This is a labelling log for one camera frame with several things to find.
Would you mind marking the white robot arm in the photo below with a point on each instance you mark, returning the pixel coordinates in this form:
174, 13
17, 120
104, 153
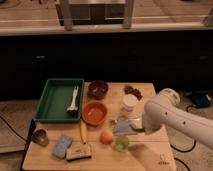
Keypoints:
162, 109

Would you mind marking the orange bowl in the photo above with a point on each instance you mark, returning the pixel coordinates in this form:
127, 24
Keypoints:
94, 113

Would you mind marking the brown dried fruit pile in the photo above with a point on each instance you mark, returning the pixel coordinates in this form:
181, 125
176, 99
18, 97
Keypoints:
134, 91

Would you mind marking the white lidded jar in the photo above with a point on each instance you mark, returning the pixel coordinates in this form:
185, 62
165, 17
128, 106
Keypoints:
128, 104

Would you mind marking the white dish brush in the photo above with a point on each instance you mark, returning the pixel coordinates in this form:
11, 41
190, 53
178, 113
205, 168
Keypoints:
73, 107

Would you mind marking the grey folded cloth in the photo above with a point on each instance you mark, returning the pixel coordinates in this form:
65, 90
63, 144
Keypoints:
123, 127

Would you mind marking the yellow banana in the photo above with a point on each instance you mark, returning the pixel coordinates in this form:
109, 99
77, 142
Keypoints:
83, 131

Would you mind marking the green plastic tray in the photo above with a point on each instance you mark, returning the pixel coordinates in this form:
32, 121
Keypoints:
56, 98

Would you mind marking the orange peach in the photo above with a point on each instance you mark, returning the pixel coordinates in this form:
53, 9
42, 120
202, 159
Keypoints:
106, 137

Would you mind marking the blue sponge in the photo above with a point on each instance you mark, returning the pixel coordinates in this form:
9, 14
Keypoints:
61, 146

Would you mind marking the brown wooden block brush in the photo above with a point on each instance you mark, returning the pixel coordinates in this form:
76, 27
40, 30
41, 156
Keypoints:
78, 152

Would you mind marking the silver metal cup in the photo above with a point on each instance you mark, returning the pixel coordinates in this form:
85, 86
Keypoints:
40, 137

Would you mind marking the dark blue floor object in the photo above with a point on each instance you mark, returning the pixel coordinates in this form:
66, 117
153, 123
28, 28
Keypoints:
201, 99

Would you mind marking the wooden stool frame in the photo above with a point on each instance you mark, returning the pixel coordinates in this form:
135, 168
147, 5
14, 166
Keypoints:
94, 12

